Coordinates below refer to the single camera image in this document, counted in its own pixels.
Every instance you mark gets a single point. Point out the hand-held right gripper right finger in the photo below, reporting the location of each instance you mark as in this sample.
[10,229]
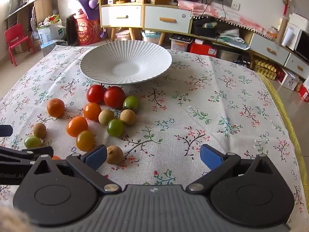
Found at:
[210,156]

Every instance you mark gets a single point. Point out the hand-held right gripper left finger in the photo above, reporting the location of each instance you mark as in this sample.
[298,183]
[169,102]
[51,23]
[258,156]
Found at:
[96,156]

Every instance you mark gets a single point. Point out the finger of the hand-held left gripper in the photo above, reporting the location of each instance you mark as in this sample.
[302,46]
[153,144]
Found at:
[29,152]
[6,130]

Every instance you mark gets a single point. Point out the green jujube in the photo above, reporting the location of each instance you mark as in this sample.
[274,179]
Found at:
[32,141]
[131,103]

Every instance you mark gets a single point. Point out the yellow-orange tomato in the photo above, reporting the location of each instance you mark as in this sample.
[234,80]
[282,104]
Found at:
[85,140]

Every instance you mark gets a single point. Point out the brown kiwi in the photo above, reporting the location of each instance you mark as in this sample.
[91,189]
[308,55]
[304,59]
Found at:
[39,130]
[115,155]

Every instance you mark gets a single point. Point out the mandarin orange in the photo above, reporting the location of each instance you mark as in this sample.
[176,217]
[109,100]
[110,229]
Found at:
[56,158]
[55,107]

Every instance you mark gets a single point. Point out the dark green tomato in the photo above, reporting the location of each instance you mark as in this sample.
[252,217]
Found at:
[115,127]

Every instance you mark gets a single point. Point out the orange tomato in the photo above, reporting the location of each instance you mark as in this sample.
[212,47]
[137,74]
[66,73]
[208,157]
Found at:
[92,111]
[77,126]

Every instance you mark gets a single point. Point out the tan longan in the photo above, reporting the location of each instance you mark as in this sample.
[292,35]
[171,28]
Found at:
[105,117]
[128,117]

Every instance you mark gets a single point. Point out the red tomato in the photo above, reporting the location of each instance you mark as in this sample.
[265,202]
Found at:
[95,93]
[114,97]

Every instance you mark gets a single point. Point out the white ribbed plate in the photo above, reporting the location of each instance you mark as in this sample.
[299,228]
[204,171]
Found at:
[144,60]

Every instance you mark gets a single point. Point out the beige fuzzy cloth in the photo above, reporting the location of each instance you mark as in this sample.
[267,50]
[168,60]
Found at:
[12,222]

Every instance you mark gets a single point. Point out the floral tablecloth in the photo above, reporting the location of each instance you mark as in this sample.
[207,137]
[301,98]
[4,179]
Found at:
[193,101]

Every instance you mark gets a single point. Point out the red plastic chair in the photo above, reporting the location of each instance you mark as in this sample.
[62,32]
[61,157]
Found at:
[14,32]

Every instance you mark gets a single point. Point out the tray of gold ingots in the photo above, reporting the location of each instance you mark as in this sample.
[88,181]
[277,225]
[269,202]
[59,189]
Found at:
[264,67]

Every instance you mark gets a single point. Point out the red storage box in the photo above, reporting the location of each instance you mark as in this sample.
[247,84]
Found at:
[201,50]

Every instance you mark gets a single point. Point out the white carton of clutter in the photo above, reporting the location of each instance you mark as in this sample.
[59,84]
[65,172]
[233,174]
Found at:
[49,33]

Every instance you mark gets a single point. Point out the white patterned box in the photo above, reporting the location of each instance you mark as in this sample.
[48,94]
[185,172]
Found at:
[289,81]

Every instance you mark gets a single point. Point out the red snack box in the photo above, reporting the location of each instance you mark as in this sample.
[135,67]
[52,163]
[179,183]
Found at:
[304,93]

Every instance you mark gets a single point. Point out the clear bin dark lid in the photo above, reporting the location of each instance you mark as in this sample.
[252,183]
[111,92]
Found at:
[179,43]

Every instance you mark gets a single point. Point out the black flat panel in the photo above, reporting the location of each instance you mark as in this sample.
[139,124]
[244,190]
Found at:
[71,31]

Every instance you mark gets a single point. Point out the pale blue drawer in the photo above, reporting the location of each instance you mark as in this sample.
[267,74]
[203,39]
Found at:
[293,64]
[260,44]

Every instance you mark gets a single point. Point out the stack of papers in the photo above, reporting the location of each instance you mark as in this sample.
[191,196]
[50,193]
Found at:
[231,35]

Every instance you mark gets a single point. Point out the long wooden tv cabinet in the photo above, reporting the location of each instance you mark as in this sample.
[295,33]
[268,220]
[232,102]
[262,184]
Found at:
[246,38]

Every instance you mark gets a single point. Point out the clear bin pink contents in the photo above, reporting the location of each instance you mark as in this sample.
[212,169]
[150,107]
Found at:
[123,35]

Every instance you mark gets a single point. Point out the red round gift box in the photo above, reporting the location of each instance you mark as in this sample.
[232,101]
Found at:
[87,32]

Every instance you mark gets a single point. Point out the low wooden drawer cabinet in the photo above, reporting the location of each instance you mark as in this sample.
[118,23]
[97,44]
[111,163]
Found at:
[162,38]

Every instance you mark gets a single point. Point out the brown cardboard box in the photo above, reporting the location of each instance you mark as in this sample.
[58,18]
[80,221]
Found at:
[43,9]

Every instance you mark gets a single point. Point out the clear bin blue lid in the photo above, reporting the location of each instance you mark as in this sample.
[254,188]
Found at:
[151,38]

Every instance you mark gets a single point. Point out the glass jar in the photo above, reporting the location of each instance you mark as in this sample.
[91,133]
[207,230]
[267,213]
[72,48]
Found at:
[272,32]

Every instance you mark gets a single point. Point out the pink patterned table runner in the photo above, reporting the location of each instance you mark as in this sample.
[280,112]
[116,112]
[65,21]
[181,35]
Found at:
[231,17]

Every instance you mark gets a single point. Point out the rolled white paper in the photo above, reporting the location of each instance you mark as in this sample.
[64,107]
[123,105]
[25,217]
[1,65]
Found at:
[287,37]

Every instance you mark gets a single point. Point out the microwave oven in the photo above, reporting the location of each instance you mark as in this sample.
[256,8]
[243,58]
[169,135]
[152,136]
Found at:
[303,44]

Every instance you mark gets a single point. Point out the cardboard tube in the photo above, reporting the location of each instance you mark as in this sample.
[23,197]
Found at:
[282,29]

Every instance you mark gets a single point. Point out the white appliance box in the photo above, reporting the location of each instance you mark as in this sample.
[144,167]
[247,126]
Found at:
[298,20]

